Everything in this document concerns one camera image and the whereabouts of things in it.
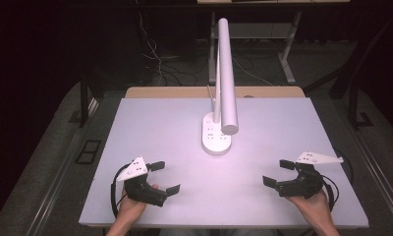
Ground black metal stand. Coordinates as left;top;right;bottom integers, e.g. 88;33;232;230
78;73;99;129
302;14;393;131

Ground person's right hand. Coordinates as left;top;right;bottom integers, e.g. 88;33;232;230
287;190;334;222

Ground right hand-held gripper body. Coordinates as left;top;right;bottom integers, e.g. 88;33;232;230
275;150;345;201

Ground person's left hand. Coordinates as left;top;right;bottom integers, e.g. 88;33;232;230
116;187;150;222

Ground black rectangular floor frame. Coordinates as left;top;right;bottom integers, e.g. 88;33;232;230
74;139;102;165

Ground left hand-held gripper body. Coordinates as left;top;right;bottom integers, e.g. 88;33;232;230
115;155;168;207

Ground white desk lamp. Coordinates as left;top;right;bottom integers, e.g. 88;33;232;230
201;18;240;156

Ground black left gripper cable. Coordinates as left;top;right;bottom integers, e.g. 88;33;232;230
109;162;134;219

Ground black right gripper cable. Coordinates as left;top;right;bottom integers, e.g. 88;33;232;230
321;174;340;212

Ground loose white floor cables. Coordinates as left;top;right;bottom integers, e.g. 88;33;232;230
134;0;212;87

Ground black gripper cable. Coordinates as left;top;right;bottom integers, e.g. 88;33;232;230
321;174;340;212
109;162;134;219

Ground thin white lamp cable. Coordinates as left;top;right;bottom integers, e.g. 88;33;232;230
205;85;216;102

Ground metal floor rail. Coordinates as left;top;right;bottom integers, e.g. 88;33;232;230
26;97;100;236
331;97;393;235

